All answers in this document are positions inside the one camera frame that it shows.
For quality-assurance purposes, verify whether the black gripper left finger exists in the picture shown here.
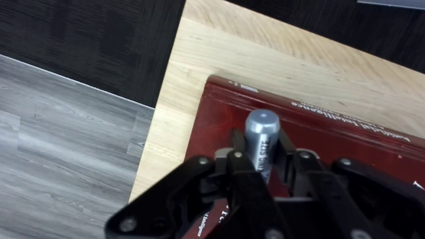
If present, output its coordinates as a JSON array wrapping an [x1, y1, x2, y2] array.
[[103, 129, 289, 239]]

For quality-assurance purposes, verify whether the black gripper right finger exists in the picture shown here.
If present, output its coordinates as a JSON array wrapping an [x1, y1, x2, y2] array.
[[277, 132, 425, 239]]

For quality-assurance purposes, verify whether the dark red hardcover book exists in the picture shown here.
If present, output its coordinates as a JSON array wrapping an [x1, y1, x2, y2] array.
[[183, 73, 425, 239]]

